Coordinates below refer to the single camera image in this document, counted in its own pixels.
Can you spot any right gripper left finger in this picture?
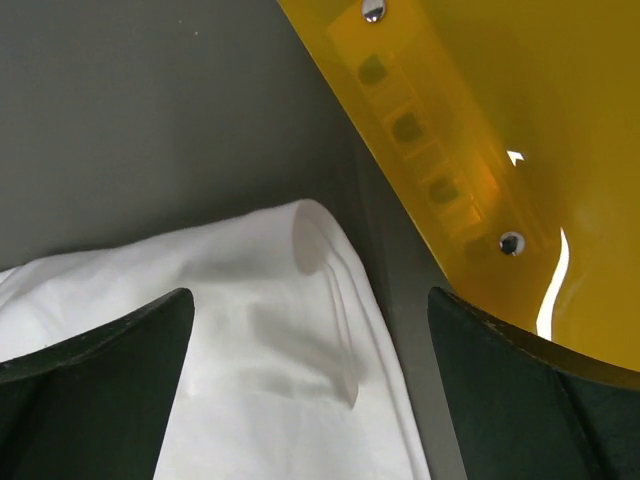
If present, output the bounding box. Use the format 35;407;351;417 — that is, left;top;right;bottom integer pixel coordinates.
1;288;194;479

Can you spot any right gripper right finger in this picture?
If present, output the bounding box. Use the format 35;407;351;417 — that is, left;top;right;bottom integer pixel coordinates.
428;287;639;479

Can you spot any white t shirt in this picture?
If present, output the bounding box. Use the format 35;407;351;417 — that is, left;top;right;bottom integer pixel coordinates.
1;200;430;479

